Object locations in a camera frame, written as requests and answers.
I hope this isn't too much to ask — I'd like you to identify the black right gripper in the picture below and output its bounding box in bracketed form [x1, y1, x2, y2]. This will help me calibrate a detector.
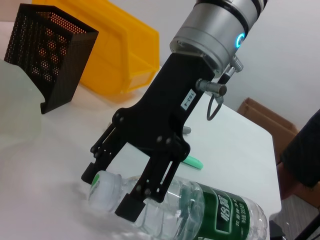
[112, 52, 216, 222]

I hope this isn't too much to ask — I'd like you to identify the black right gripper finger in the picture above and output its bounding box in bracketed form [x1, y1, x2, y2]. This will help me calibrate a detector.
[81, 123, 130, 185]

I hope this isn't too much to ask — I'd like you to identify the mint green pen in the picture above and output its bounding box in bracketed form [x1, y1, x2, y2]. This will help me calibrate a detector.
[181, 154, 205, 171]

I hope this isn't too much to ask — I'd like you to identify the clear green-label water bottle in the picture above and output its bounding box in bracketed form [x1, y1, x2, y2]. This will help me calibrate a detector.
[87, 169, 270, 240]

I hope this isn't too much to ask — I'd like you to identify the black mesh pen holder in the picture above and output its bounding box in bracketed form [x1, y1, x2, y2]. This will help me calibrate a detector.
[3, 3, 100, 115]

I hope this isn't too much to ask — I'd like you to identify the pale green glass fruit plate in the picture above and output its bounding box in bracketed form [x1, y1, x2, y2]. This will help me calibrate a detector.
[0, 58, 47, 151]

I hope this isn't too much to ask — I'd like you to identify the yellow plastic bin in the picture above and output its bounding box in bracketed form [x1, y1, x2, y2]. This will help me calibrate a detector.
[31, 0, 161, 95]

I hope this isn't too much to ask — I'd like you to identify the brown cardboard box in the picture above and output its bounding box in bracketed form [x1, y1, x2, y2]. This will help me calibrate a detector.
[237, 97, 300, 163]

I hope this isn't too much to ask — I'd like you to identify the person in dark clothing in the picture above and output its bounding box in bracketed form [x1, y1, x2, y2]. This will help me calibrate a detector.
[277, 108, 320, 208]

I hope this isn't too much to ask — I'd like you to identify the right gripper cable with plugs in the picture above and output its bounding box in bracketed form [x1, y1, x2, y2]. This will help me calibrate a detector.
[196, 54, 245, 122]

